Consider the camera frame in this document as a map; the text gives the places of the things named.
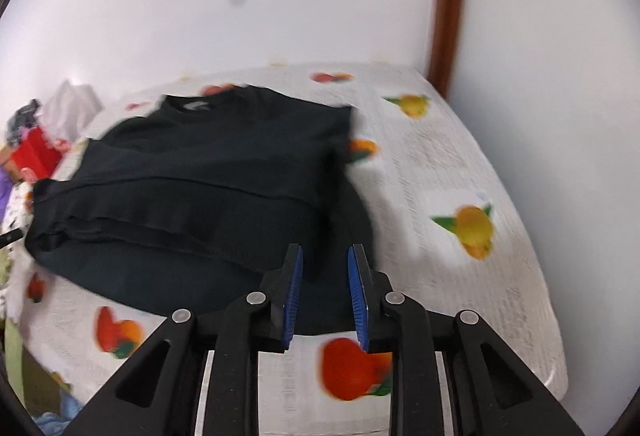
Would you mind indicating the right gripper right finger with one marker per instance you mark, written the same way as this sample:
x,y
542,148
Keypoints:
x,y
448,368

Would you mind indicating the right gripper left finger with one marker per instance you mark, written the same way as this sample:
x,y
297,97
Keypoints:
x,y
199,373

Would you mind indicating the black long-sleeve sweatshirt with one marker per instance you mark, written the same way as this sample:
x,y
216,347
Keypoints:
x,y
191,205

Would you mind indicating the fruit-print white tablecloth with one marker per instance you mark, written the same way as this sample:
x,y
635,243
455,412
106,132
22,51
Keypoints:
x,y
446,234

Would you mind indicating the red paper shopping bag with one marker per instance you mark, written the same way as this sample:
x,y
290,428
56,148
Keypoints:
x,y
35,157

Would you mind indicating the white plastic bag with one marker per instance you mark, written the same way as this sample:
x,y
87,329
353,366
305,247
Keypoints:
x,y
68,111

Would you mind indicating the plaid cloth in bag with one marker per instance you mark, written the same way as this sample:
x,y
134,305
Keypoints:
x,y
19,124

